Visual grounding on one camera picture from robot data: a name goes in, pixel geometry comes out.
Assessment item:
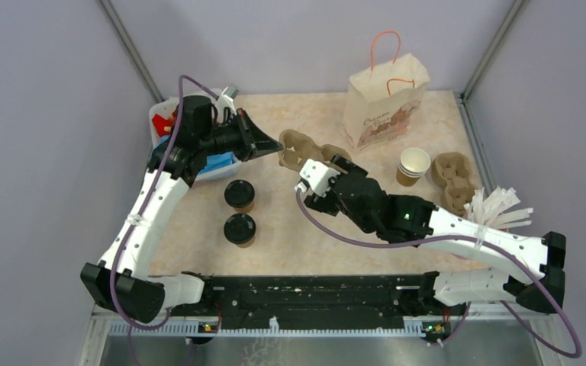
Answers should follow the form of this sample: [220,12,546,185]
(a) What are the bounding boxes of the single cardboard cup carrier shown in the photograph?
[278,129,352,172]

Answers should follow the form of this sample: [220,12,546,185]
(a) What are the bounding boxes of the stack of paper cups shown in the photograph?
[396,147,432,187]

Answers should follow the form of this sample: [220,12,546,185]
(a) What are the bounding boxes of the cardboard cup carrier stack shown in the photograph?
[430,152,478,217]

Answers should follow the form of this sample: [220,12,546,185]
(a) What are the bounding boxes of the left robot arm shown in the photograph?
[80,95,283,329]

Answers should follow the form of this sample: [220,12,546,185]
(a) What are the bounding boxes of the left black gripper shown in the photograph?
[199,107,283,162]

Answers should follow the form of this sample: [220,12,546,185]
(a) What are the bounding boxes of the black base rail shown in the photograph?
[170,272,466,342]

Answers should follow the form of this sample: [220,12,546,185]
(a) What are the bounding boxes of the brown paper cup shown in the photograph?
[234,236,255,249]
[233,199,255,214]

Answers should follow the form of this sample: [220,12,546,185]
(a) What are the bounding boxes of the white wrapped straws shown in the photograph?
[464,187,534,231]

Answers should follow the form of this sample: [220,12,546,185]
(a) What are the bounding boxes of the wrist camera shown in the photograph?
[295,159,340,197]
[214,85,239,123]

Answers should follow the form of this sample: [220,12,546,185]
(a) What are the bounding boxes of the blue snack bag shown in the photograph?
[147,136,242,181]

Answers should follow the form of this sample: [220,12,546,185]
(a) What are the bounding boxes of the black cup lid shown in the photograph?
[224,179,256,207]
[223,213,256,244]

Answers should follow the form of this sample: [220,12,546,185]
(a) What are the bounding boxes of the paper takeout bag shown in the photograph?
[341,30,430,153]

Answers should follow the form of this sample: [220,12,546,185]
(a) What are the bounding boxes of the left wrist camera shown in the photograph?
[214,85,239,123]

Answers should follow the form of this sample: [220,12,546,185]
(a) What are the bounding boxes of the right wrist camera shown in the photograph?
[295,159,340,197]

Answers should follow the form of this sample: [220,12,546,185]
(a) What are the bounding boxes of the white plastic basket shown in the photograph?
[148,85,241,181]

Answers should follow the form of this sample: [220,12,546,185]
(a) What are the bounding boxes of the red snack bag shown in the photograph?
[151,108,177,137]

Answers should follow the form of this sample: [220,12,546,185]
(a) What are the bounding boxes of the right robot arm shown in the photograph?
[296,156,566,314]

